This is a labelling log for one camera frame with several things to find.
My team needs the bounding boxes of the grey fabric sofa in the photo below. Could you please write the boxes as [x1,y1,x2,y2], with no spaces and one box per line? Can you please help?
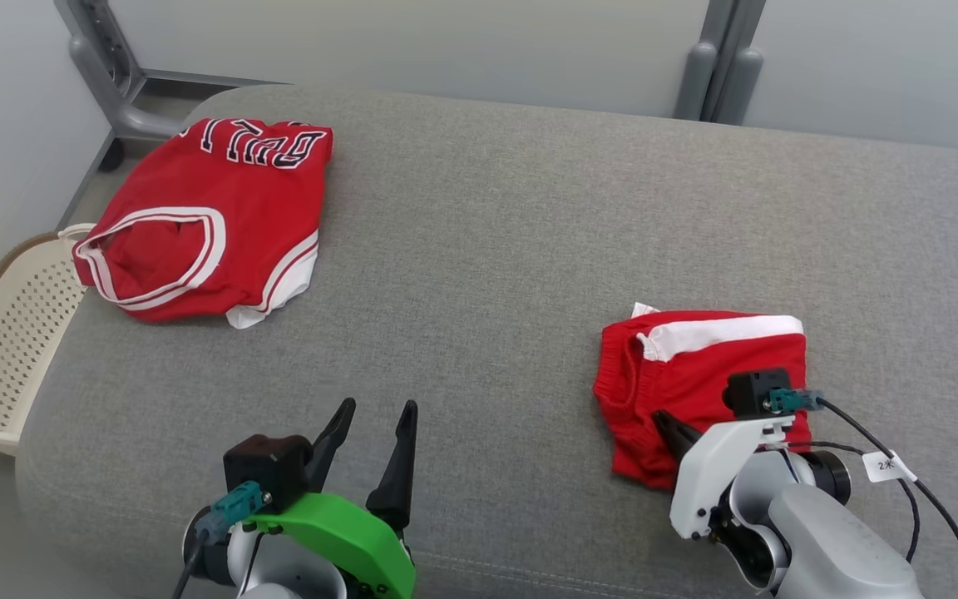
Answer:
[15,83,958,599]

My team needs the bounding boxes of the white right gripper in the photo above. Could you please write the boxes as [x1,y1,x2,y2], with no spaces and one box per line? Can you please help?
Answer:
[652,409,796,542]

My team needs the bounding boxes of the red shorts with white stripe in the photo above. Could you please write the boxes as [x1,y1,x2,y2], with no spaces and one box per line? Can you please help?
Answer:
[593,302,812,490]

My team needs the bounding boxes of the white right cable tag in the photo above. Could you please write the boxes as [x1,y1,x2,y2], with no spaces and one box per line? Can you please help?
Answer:
[862,449,918,483]

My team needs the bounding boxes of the red Bulls jersey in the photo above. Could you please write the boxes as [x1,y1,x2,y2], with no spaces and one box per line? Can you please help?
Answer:
[72,117,334,329]

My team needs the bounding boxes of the grey partition post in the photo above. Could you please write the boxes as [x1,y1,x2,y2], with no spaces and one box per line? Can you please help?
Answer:
[674,0,767,126]

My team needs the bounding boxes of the beige perforated laundry basket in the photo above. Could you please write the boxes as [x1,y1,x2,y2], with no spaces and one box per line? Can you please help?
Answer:
[0,223,97,457]

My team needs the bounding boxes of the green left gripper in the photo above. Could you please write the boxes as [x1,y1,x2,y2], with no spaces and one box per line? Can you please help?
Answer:
[248,398,418,599]

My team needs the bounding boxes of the grey metal frame leg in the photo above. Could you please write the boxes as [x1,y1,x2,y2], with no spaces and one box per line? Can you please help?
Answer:
[55,0,280,171]

